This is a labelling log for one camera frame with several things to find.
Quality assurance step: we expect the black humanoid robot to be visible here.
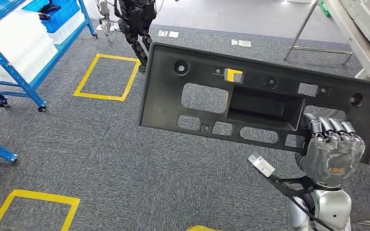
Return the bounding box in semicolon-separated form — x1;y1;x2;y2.
95;0;180;75

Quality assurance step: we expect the blue plastic bin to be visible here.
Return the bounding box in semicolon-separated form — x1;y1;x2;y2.
21;0;81;35

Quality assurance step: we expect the black plastic panel part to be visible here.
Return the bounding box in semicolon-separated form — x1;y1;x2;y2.
137;41;370;165

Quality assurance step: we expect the green plastic crate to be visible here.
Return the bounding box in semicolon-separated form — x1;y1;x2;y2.
318;0;333;19

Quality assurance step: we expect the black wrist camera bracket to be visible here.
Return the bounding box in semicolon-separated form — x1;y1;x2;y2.
248;159;317;198

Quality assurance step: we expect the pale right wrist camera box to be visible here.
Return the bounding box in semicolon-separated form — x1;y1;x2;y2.
248;154;276;179

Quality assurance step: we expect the yellow floor tape square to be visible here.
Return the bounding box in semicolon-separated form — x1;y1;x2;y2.
225;67;244;83
72;53;141;103
0;189;81;231
185;225;221;231

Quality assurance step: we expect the small black item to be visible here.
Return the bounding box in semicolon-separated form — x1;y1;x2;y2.
37;2;62;21

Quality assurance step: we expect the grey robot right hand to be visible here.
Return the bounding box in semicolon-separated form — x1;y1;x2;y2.
294;114;367;188

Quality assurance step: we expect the large white plastic bin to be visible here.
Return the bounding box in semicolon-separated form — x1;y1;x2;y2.
0;9;59;85

